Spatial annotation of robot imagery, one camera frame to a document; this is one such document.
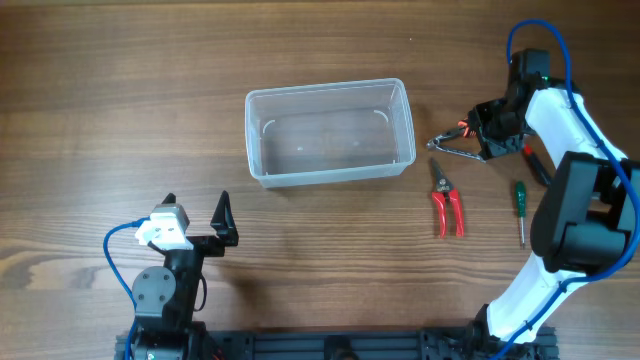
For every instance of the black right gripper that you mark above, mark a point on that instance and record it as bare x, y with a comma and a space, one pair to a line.
492, 148

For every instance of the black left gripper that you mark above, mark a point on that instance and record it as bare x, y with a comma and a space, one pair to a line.
224, 223

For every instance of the orange black needle-nose pliers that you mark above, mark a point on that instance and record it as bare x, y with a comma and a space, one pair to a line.
461, 130

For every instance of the red black screwdriver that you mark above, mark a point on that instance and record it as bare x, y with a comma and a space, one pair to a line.
540, 173

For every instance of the green handled screwdriver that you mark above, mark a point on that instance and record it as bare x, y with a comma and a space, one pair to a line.
520, 198

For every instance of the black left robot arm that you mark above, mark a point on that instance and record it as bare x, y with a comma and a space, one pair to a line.
165, 296

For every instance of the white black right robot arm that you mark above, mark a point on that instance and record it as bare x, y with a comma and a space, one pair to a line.
586, 227

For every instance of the clear plastic container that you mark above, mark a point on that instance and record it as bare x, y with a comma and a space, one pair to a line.
328, 133

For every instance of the red handled wire stripper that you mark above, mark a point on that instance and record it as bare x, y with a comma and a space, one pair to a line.
446, 193

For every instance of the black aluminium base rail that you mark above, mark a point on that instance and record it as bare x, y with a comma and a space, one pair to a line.
425, 344

